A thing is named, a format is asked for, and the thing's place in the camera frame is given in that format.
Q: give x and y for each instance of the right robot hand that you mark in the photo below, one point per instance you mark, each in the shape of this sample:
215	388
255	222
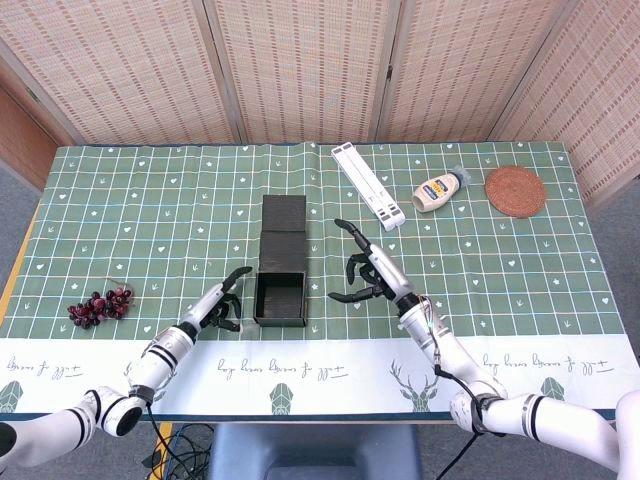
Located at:
382	270

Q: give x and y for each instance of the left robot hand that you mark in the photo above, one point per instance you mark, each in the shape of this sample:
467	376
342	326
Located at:
210	305

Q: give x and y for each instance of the black foldable cardboard box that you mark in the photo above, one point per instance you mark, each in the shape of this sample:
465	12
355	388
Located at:
282	260

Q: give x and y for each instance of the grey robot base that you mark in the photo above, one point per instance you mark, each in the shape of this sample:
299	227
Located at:
315	450

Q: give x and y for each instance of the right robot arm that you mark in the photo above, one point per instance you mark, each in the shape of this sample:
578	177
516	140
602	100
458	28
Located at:
500	400

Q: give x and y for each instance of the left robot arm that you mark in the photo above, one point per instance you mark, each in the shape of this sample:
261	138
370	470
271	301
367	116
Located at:
150	365

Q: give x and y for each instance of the white folding stand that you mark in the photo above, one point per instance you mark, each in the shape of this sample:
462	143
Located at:
367	187

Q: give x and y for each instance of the mayonnaise squeeze bottle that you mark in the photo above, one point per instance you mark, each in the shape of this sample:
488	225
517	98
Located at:
435	191

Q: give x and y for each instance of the red grape bunch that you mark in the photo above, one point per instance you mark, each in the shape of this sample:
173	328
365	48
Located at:
97	306

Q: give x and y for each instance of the green checked tablecloth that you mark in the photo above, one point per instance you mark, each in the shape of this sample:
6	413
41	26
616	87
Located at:
500	275

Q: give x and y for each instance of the round brown woven coaster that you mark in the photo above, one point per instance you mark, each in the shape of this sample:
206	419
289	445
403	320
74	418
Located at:
515	192

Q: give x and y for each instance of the bamboo folding screen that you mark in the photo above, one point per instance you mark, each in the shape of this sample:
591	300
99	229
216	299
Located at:
300	75

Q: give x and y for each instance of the brown wooden door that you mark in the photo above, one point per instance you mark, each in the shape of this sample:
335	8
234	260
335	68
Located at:
20	145

